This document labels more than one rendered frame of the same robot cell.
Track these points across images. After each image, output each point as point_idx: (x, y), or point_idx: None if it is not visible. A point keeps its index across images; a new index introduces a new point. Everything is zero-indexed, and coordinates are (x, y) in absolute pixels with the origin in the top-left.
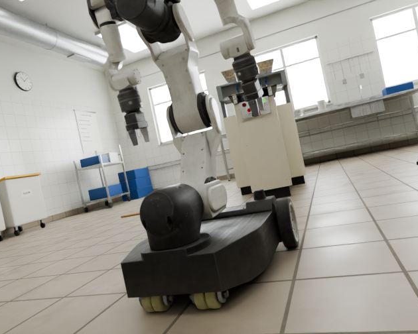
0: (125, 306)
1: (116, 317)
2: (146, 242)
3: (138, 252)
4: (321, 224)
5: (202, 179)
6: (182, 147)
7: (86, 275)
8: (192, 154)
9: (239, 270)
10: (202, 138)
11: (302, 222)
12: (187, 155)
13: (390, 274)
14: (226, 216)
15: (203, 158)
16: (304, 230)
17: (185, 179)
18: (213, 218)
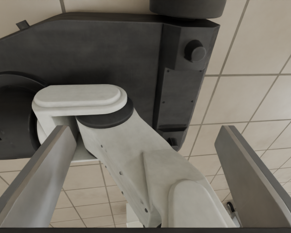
0: (21, 5)
1: None
2: (58, 37)
3: (9, 54)
4: (207, 132)
5: (94, 155)
6: (130, 185)
7: None
8: (119, 180)
9: None
10: (136, 214)
11: (226, 120)
12: (118, 173)
13: (97, 160)
14: (154, 109)
15: (114, 180)
16: (199, 124)
17: (93, 139)
18: (155, 95)
